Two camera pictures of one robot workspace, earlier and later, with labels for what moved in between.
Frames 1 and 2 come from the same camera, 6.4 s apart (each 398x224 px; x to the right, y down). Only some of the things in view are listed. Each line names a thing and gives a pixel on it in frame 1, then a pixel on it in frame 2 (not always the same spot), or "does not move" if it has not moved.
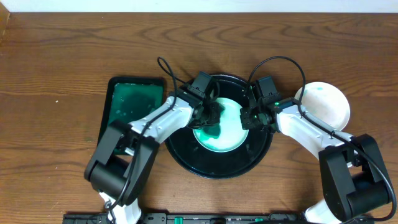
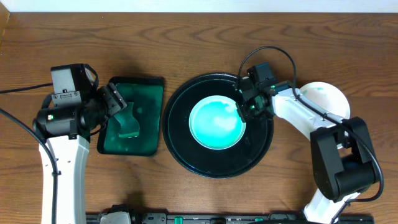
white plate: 325,102 does not move
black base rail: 208,218 does not move
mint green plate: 232,135 does not move
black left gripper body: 211,114 → 115,101
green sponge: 212,130 → 130,126
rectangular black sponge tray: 130,99 does not move
